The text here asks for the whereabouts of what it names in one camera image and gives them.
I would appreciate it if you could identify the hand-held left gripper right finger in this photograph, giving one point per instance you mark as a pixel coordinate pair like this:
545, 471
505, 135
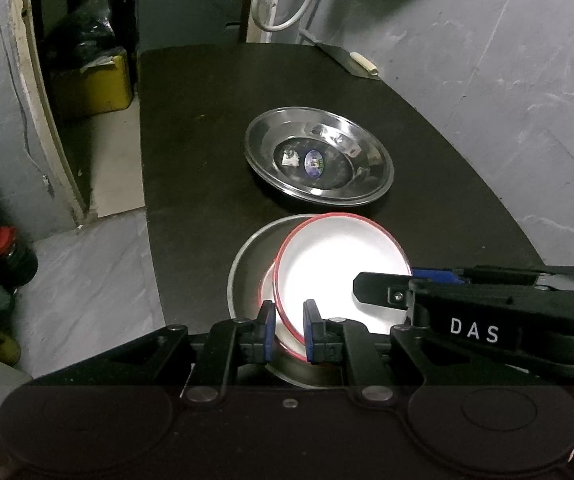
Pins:
310, 332

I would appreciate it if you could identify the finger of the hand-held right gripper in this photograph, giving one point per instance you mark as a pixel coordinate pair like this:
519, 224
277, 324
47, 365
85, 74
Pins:
437, 276
374, 290

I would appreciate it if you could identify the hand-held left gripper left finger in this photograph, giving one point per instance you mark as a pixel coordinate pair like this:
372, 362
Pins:
268, 332

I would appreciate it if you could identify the white red-rimmed enamel plate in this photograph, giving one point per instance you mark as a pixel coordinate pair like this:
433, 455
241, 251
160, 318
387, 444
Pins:
327, 265
267, 285

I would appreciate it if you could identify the grey metal pan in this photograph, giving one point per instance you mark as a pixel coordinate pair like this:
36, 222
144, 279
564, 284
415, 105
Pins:
244, 270

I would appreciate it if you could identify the patterned steel plate with sticker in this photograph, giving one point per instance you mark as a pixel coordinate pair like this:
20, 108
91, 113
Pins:
292, 130

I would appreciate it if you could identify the dark bottle with red cap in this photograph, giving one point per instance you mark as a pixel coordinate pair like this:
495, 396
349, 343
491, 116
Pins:
12, 257

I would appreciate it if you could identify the yellow bin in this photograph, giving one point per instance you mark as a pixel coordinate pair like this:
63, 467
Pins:
94, 85

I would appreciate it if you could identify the grey cabinet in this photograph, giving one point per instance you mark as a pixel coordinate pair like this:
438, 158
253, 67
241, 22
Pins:
187, 10

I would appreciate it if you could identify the black plastic bag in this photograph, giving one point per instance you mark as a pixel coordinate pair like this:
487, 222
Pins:
84, 30

